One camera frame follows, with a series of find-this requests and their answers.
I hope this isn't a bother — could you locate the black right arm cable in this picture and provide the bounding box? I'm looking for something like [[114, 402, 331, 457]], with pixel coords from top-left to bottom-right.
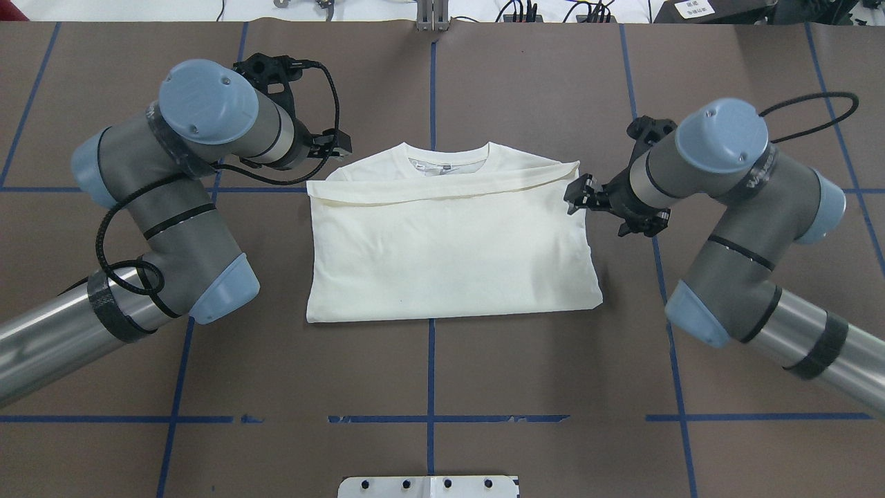
[[757, 91, 860, 145]]

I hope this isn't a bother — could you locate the aluminium frame post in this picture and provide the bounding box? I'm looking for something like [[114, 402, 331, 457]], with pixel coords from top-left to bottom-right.
[[416, 0, 451, 32]]

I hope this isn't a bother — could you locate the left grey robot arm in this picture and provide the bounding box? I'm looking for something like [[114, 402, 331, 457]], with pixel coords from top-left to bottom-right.
[[2, 53, 352, 406]]

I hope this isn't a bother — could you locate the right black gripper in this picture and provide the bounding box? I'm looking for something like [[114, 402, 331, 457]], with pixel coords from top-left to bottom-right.
[[563, 116, 677, 239]]

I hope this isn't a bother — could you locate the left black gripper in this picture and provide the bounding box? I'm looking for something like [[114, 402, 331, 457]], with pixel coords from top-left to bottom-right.
[[232, 53, 352, 171]]

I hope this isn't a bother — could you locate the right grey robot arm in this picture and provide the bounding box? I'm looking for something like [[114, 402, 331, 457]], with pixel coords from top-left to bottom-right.
[[563, 98, 883, 417]]

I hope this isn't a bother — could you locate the cream long-sleeve cat shirt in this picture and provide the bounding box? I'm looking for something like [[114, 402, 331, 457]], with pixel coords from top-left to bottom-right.
[[306, 142, 604, 324]]

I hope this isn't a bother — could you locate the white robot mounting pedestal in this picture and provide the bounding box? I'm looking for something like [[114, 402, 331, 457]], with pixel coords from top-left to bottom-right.
[[336, 475, 521, 497]]

